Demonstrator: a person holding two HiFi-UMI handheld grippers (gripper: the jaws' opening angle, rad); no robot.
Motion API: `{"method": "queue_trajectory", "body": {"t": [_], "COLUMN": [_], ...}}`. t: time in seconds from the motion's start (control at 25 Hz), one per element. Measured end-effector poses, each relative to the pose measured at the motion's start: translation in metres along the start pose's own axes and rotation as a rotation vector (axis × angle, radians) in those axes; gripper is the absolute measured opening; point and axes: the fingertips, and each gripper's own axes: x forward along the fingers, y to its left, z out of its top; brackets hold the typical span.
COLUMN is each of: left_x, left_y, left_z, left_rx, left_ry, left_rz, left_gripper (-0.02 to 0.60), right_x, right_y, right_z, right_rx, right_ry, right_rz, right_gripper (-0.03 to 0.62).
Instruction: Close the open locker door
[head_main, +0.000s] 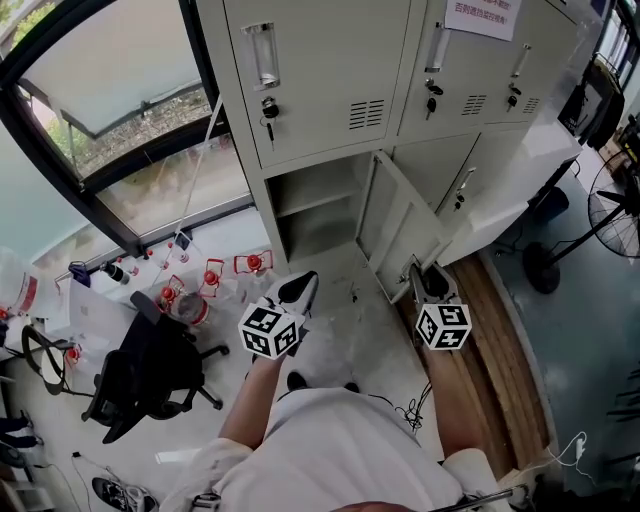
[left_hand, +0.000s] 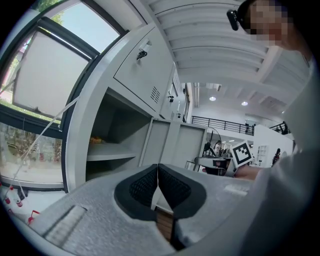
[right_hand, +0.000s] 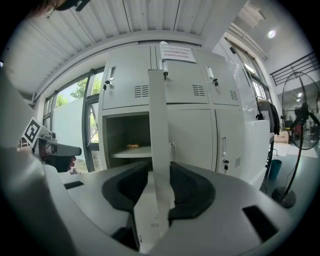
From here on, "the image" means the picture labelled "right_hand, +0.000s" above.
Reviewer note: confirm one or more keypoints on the black framed window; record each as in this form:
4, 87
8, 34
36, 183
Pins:
86, 112

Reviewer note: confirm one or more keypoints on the black jacket on rack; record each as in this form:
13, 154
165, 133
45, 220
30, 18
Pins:
273, 117

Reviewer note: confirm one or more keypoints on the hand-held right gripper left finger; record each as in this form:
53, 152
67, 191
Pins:
100, 200

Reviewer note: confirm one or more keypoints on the grey metal locker cabinet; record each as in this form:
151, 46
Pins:
185, 82

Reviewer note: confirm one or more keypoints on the white paper notice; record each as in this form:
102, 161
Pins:
178, 53

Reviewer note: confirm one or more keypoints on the black head-worn camera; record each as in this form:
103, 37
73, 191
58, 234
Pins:
72, 4

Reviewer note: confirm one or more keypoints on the person's left hand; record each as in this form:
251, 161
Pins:
62, 163

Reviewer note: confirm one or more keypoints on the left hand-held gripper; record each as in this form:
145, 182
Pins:
31, 132

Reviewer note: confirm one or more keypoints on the dark blue bin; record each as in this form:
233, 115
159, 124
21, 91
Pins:
275, 168

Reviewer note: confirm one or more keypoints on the black standing fan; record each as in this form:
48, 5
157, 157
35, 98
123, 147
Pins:
283, 197

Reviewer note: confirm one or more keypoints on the cardboard box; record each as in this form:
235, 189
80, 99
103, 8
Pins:
282, 138

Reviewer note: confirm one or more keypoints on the small yellow object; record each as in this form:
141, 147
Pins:
132, 145

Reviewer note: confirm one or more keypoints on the grey locker door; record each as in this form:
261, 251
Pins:
158, 125

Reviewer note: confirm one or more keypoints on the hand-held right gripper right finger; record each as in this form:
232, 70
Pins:
225, 212

